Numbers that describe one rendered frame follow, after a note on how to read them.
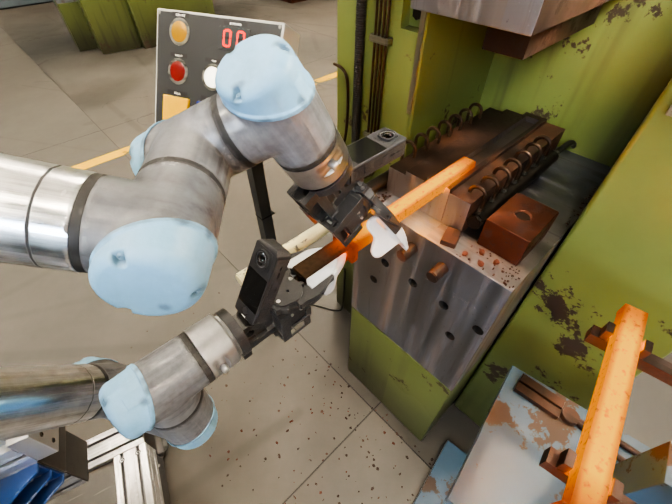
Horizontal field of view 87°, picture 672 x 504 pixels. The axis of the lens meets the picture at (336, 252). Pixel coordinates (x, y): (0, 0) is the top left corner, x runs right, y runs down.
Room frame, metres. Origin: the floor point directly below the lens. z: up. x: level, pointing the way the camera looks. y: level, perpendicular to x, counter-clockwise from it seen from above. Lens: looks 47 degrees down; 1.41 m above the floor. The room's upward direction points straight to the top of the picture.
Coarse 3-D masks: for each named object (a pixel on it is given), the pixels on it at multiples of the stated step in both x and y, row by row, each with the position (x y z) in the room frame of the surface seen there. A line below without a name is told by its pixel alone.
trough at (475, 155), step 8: (520, 120) 0.83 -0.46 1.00; (528, 120) 0.85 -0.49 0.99; (536, 120) 0.84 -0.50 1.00; (512, 128) 0.81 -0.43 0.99; (520, 128) 0.82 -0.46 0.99; (528, 128) 0.82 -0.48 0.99; (496, 136) 0.75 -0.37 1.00; (504, 136) 0.78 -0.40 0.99; (512, 136) 0.78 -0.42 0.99; (488, 144) 0.73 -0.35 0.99; (496, 144) 0.74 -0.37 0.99; (504, 144) 0.74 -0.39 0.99; (472, 152) 0.68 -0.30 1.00; (480, 152) 0.71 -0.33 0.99; (488, 152) 0.71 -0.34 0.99; (480, 160) 0.67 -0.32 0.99
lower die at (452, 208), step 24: (480, 120) 0.87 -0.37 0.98; (504, 120) 0.85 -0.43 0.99; (432, 144) 0.75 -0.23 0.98; (456, 144) 0.73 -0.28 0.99; (480, 144) 0.72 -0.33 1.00; (552, 144) 0.77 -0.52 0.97; (408, 168) 0.65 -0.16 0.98; (432, 168) 0.64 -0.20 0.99; (480, 168) 0.63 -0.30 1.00; (408, 192) 0.62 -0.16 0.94; (456, 192) 0.55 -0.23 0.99; (480, 192) 0.55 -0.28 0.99; (432, 216) 0.57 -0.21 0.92; (456, 216) 0.53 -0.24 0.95
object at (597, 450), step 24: (624, 312) 0.28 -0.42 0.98; (624, 336) 0.25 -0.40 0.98; (624, 360) 0.21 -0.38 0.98; (600, 384) 0.18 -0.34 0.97; (624, 384) 0.18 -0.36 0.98; (600, 408) 0.15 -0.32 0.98; (624, 408) 0.15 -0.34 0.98; (600, 432) 0.12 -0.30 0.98; (600, 456) 0.10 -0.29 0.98; (576, 480) 0.08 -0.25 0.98; (600, 480) 0.08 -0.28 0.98
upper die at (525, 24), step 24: (432, 0) 0.63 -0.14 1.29; (456, 0) 0.60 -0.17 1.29; (480, 0) 0.58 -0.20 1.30; (504, 0) 0.55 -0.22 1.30; (528, 0) 0.53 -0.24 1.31; (552, 0) 0.53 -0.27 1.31; (576, 0) 0.59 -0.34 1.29; (600, 0) 0.67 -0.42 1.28; (480, 24) 0.57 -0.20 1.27; (504, 24) 0.54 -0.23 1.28; (528, 24) 0.52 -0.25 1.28; (552, 24) 0.56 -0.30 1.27
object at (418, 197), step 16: (464, 160) 0.64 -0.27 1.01; (448, 176) 0.58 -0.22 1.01; (416, 192) 0.53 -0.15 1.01; (432, 192) 0.53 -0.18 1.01; (400, 208) 0.48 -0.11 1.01; (416, 208) 0.50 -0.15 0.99; (336, 240) 0.40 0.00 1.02; (352, 240) 0.40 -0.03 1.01; (368, 240) 0.41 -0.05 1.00; (320, 256) 0.36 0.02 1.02; (336, 256) 0.36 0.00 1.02; (352, 256) 0.37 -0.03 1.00; (304, 272) 0.33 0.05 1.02
